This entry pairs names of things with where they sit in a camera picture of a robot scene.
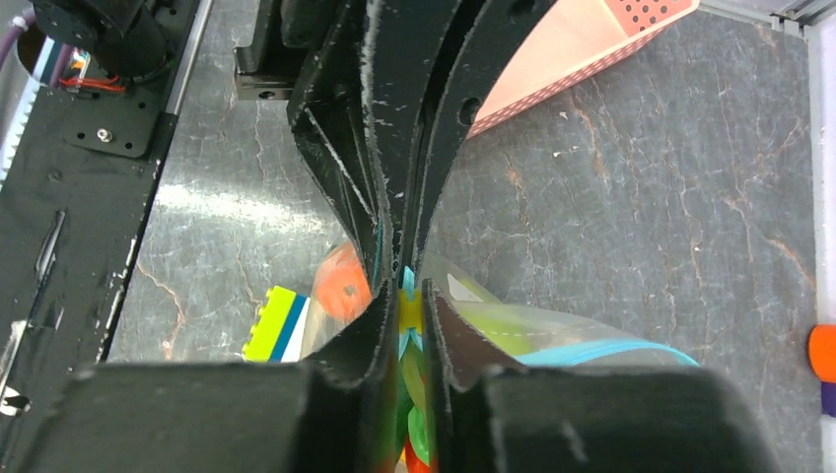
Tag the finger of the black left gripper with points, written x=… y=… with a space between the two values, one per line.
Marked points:
x=429 y=67

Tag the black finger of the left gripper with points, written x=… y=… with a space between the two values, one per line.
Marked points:
x=340 y=120

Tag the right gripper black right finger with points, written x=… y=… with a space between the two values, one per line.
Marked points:
x=486 y=412

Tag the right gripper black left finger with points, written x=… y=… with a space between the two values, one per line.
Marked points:
x=334 y=411

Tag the clear zip top bag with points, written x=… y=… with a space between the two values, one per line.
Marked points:
x=578 y=340

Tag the green toy pear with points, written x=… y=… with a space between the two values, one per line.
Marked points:
x=516 y=329

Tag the orange green toy mango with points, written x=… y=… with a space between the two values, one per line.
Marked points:
x=340 y=285

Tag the pink plastic basket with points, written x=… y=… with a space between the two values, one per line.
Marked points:
x=572 y=42

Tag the light green toy bean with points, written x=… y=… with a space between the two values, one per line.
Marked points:
x=411 y=417

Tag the green white brick stack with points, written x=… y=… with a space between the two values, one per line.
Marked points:
x=276 y=336

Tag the purple small block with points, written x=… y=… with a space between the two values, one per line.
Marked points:
x=828 y=398

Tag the orange half-round block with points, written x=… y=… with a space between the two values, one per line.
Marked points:
x=821 y=351

